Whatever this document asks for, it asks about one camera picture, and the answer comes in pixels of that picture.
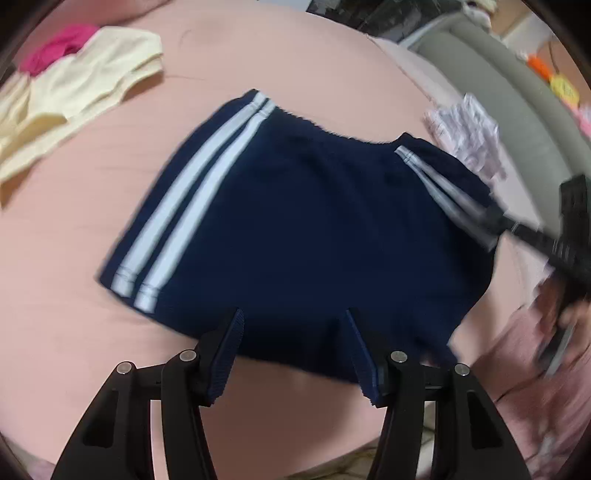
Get orange plush toy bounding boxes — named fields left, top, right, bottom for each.
left=526, top=55, right=553, bottom=83

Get white lilac patterned garment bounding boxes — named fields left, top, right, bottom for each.
left=424, top=94, right=506, bottom=183

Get cream yellow garment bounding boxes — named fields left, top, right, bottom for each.
left=1, top=26, right=163, bottom=183

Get magenta pink garment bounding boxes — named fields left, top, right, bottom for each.
left=18, top=24, right=99, bottom=77

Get pink fuzzy sleeve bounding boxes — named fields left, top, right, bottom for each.
left=473, top=308, right=590, bottom=479

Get light pink pillow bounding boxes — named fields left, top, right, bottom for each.
left=369, top=37, right=463, bottom=112

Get navy shorts with white stripes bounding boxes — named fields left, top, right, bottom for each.
left=98, top=90, right=497, bottom=382

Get person's right hand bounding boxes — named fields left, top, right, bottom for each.
left=535, top=280, right=591, bottom=342

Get yellow plush toy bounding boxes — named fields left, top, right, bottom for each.
left=549, top=74, right=580, bottom=107

